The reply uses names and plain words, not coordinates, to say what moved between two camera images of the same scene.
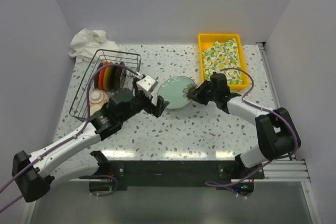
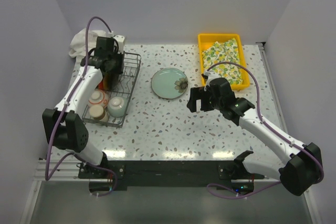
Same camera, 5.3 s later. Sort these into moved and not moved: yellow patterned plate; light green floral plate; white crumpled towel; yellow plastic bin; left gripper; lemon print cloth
Moved: light green floral plate; left gripper
Not moved: yellow patterned plate; yellow plastic bin; white crumpled towel; lemon print cloth
